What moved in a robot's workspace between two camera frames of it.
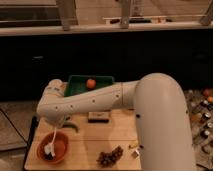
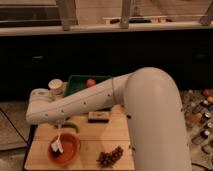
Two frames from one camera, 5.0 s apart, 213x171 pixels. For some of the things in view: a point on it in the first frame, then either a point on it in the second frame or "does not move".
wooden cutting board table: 91,140 does not move
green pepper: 71,125 does not move
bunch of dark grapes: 107,159 does not move
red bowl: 61,147 -> 71,147
